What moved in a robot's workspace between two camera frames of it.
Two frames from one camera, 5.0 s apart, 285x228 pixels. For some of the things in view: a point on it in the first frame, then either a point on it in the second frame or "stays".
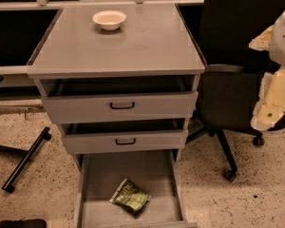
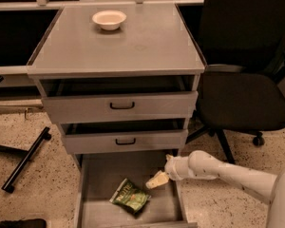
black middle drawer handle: (125, 143) stays
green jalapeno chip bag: (130, 198) stays
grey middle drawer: (125, 134) stays
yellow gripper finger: (262, 41) -> (177, 167)
